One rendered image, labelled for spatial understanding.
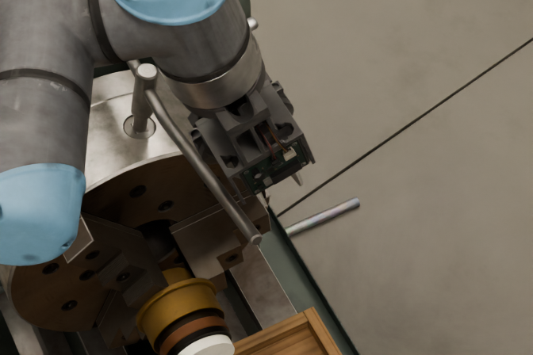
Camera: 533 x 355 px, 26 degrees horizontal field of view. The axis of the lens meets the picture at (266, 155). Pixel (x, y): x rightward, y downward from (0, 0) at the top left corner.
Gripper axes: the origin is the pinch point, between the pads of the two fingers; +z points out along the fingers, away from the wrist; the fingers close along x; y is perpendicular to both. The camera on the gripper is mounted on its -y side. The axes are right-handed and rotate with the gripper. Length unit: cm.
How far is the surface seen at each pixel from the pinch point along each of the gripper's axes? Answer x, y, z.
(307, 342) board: -5.3, 0.1, 42.3
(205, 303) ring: -12.1, 0.8, 16.6
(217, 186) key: -4.6, 1.6, -3.9
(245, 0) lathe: 8.5, -26.7, 11.4
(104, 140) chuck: -12.3, -14.6, 3.9
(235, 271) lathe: -8.7, -14.0, 43.4
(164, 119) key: -5.8, -9.4, -1.4
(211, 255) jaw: -9.2, -4.7, 18.6
